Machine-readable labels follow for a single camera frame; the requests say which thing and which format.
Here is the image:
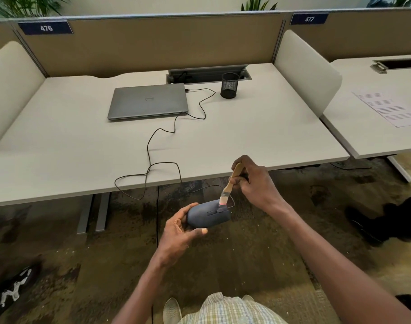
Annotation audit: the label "white desk side divider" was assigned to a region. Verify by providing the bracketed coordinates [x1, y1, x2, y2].
[0, 40, 46, 151]
[274, 29, 343, 118]

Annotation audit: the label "printed paper sheet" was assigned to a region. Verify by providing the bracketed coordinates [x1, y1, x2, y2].
[352, 88, 411, 128]

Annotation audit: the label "dark grey computer mouse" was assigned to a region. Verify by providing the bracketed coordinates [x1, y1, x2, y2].
[187, 200, 232, 229]

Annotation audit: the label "person's left hand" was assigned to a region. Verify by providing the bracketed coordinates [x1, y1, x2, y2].
[154, 202, 209, 268]

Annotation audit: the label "black mesh pen holder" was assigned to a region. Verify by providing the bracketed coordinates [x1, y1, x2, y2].
[220, 72, 240, 99]

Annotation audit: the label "person's right forearm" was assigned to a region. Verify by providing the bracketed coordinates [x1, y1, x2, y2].
[269, 202, 411, 324]

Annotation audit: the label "grey desk cable box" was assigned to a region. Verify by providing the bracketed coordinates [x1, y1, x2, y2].
[165, 65, 252, 85]
[370, 57, 411, 74]

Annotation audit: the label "grey closed laptop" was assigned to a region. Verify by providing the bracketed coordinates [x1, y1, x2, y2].
[107, 83, 189, 121]

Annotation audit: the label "person's left forearm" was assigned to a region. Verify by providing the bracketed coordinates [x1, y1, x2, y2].
[112, 248, 174, 324]

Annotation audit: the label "black mouse cable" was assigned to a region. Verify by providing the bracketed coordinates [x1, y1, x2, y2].
[114, 88, 235, 209]

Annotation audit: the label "beige desk partition panel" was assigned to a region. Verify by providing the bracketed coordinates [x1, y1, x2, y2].
[282, 8, 411, 63]
[11, 11, 287, 79]

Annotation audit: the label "green potted plant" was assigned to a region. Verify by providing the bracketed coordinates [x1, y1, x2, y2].
[0, 0, 71, 19]
[241, 0, 278, 12]
[366, 0, 411, 8]

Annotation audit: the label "black shoe with white print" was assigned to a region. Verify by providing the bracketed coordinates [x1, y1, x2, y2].
[0, 261, 42, 319]

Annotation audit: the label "person's plaid shorts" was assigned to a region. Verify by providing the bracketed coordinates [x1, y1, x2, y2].
[178, 292, 288, 324]

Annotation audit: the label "blue desk number sign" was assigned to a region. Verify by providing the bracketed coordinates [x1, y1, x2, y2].
[18, 20, 74, 36]
[290, 13, 330, 25]

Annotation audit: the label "white metal desk leg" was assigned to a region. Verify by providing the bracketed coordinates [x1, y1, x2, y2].
[386, 155, 411, 183]

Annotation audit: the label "person's white shoe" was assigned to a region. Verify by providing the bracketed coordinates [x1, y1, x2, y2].
[162, 297, 183, 324]

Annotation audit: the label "grey metal desk leg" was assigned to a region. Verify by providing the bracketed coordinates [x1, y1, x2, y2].
[77, 192, 111, 235]

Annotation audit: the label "person's right hand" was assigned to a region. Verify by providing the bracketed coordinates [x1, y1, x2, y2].
[230, 155, 291, 215]

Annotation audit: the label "small wooden-handled brush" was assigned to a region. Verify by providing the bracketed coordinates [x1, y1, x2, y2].
[219, 162, 244, 208]

